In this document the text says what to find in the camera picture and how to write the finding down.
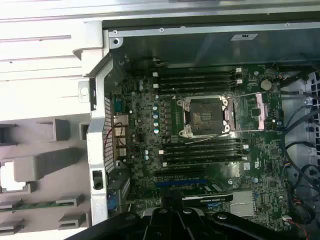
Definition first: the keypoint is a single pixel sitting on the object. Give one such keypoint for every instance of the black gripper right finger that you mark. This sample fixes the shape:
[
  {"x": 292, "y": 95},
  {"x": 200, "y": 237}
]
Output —
[{"x": 197, "y": 225}]

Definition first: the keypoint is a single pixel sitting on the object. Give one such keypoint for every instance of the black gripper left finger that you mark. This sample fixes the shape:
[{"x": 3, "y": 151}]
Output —
[{"x": 160, "y": 225}]

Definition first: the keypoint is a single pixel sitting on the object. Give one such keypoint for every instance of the metal socket cover frame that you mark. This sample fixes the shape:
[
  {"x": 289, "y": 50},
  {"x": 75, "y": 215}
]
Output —
[{"x": 260, "y": 112}]

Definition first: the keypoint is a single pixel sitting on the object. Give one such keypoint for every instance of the CPU socket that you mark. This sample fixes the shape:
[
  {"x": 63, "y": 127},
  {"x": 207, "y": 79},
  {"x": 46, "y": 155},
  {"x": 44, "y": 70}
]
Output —
[{"x": 200, "y": 117}]

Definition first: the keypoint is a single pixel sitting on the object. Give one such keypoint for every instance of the black graphics card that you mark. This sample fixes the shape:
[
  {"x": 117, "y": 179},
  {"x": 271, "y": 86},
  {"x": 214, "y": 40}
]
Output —
[{"x": 207, "y": 197}]

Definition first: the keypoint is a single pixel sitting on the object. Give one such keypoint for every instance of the blue expansion slot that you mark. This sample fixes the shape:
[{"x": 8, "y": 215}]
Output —
[{"x": 180, "y": 184}]

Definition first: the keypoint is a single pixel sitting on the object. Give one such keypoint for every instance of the silver finned chipset heatsink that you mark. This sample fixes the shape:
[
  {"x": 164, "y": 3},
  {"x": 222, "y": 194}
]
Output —
[{"x": 242, "y": 203}]

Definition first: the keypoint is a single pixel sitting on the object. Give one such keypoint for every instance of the thin metal locking lever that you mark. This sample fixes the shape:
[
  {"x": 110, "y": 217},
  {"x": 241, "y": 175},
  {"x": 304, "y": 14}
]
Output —
[{"x": 205, "y": 140}]

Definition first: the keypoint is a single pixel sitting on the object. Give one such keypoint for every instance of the green motherboard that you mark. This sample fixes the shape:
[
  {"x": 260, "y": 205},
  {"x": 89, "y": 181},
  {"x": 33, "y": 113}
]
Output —
[{"x": 262, "y": 155}]

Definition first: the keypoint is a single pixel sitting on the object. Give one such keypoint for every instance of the black and silver PC case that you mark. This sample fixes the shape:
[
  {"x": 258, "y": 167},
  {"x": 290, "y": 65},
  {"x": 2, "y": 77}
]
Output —
[{"x": 97, "y": 140}]

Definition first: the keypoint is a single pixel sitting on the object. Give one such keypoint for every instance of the silver ethernet port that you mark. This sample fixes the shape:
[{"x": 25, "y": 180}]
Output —
[{"x": 120, "y": 120}]

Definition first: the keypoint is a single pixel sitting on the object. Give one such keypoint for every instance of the green RAM stick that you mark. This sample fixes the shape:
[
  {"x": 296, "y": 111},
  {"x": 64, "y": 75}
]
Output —
[{"x": 37, "y": 206}]

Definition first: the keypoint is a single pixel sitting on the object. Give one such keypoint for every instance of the blue serial port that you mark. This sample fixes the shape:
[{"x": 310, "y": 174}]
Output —
[{"x": 118, "y": 103}]

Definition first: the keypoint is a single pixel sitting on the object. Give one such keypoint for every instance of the grey parts rack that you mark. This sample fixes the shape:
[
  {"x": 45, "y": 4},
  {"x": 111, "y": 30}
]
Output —
[{"x": 45, "y": 160}]

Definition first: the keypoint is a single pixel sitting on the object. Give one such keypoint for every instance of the round silver coin battery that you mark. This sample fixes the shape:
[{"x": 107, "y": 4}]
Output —
[{"x": 265, "y": 85}]

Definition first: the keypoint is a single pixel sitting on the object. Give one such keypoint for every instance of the silver metal disk bay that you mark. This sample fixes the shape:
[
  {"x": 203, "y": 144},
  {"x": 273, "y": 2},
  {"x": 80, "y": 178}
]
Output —
[{"x": 313, "y": 85}]

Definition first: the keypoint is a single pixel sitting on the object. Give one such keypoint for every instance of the white case label sticker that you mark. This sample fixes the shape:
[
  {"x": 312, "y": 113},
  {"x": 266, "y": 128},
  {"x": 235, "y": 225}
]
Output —
[{"x": 244, "y": 37}]

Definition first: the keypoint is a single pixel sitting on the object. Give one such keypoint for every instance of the grey case corner latch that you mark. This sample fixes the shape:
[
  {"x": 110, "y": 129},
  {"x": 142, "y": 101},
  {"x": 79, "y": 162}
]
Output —
[{"x": 93, "y": 35}]

